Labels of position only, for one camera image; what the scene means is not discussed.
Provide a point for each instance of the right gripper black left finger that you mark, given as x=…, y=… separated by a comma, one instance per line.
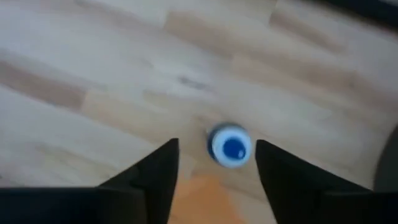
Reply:
x=130, y=202

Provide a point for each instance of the blue ink bottle white collar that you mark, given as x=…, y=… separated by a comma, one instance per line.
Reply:
x=231, y=147

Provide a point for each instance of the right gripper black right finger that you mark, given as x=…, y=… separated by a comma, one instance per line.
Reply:
x=311, y=199

